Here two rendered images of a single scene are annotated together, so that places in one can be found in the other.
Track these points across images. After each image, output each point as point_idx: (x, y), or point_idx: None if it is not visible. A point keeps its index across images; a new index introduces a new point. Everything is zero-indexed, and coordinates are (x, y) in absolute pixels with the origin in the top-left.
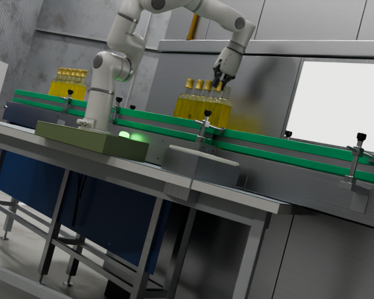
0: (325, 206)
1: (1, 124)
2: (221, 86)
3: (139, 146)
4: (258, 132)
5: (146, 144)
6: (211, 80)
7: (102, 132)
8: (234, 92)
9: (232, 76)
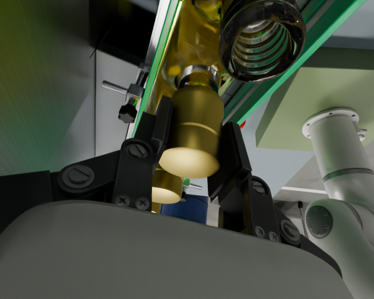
0: None
1: (286, 173)
2: (196, 120)
3: (335, 61)
4: None
5: (308, 65)
6: (174, 191)
7: (354, 111)
8: None
9: (94, 202)
